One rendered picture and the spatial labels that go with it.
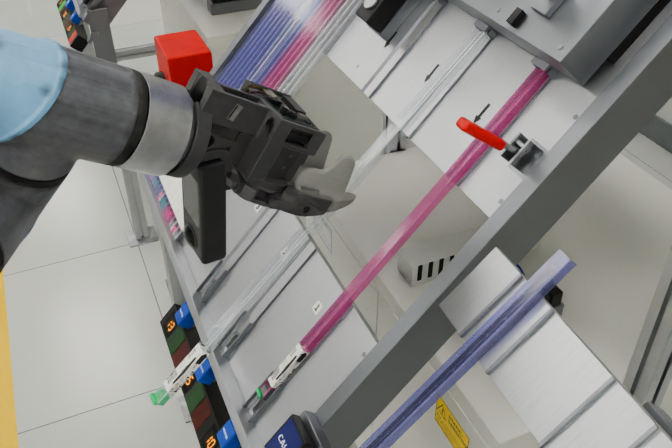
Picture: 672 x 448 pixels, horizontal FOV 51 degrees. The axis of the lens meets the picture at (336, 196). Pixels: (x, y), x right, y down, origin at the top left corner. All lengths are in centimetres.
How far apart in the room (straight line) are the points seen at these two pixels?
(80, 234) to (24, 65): 194
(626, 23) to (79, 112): 50
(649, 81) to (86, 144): 50
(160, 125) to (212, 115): 5
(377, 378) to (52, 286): 160
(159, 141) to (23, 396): 150
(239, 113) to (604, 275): 85
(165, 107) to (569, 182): 40
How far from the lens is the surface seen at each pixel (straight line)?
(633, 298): 127
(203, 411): 99
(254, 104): 58
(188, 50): 163
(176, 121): 54
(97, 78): 52
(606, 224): 141
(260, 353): 91
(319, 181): 65
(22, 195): 56
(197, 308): 101
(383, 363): 76
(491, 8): 80
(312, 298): 87
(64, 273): 229
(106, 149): 53
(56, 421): 191
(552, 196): 73
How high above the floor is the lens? 143
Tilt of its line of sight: 36 degrees down
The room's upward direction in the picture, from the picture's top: straight up
